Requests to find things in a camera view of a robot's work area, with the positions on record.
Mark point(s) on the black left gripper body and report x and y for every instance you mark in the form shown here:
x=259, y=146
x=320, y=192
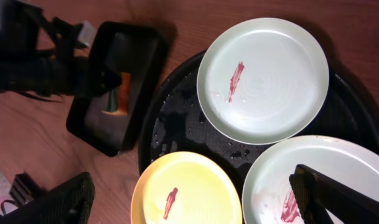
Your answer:
x=37, y=55

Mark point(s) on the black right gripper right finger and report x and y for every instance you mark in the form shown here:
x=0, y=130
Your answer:
x=317, y=195

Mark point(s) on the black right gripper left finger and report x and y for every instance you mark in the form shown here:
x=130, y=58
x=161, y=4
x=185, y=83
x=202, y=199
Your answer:
x=67, y=203

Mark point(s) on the light green plate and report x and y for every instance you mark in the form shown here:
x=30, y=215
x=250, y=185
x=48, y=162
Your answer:
x=267, y=194
x=263, y=81

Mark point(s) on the orange green sponge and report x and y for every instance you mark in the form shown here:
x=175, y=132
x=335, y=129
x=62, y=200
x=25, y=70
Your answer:
x=118, y=98

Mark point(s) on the light green plate top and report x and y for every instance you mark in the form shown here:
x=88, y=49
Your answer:
x=263, y=81

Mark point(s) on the rectangular black tray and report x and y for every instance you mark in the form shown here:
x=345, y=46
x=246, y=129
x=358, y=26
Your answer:
x=119, y=47

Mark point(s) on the round black tray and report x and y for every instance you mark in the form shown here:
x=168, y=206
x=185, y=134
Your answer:
x=175, y=122

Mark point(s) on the yellow plate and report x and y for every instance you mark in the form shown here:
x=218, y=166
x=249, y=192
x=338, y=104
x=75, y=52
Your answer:
x=185, y=187

